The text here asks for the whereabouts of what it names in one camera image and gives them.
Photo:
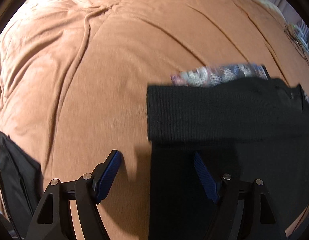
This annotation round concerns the black t-shirt with patterned trim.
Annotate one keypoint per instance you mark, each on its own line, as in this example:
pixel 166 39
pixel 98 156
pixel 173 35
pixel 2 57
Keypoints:
pixel 252 134

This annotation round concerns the black fabric bag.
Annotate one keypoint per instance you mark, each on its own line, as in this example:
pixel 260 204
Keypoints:
pixel 20 182

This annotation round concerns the brown fleece blanket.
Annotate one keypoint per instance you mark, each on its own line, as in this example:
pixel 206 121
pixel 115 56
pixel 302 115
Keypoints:
pixel 74 73

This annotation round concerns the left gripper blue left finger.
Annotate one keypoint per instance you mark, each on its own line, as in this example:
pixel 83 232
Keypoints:
pixel 104 175

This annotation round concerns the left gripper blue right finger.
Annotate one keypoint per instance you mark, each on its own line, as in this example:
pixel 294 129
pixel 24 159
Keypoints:
pixel 207 181

